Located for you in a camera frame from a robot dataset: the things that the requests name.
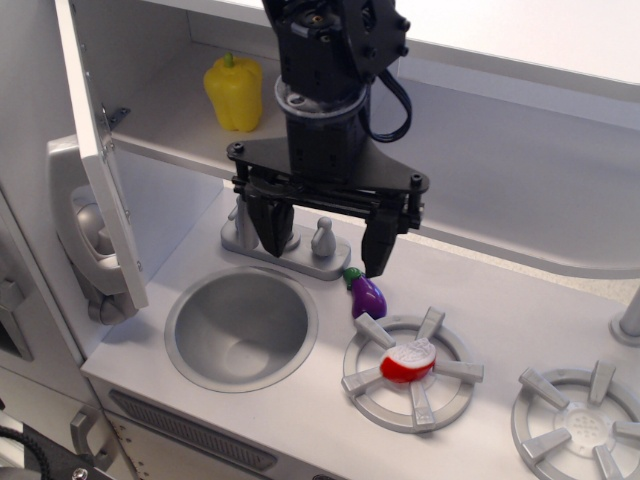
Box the white microwave door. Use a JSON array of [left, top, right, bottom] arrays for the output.
[[55, 1, 148, 309]]

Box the grey post at right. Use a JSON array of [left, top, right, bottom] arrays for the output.
[[609, 290, 640, 348]]

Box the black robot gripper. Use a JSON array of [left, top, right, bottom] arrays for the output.
[[227, 116, 429, 277]]

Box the purple toy eggplant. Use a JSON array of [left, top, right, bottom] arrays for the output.
[[342, 267, 387, 320]]

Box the grey oven vent strip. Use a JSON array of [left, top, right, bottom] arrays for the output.
[[109, 390, 277, 472]]

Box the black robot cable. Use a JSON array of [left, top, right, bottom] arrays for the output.
[[360, 68, 414, 144]]

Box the grey oven door handle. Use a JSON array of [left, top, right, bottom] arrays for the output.
[[69, 408, 114, 472]]

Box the grey left stove burner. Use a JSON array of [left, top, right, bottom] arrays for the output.
[[341, 307, 485, 434]]

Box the round metal sink bowl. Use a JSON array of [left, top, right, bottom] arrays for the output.
[[164, 267, 319, 393]]

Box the grey stove burner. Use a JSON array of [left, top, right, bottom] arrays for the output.
[[511, 361, 639, 479], [341, 307, 485, 434]]

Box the grey toy faucet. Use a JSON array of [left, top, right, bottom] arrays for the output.
[[221, 196, 351, 281]]

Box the grey right stove burner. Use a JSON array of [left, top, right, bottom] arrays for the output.
[[511, 361, 639, 479]]

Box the grey toy telephone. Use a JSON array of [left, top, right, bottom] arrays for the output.
[[45, 135, 138, 326]]

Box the red white toy food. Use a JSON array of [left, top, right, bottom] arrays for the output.
[[379, 338, 437, 384]]

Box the yellow toy bell pepper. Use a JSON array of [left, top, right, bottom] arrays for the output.
[[203, 52, 263, 132]]

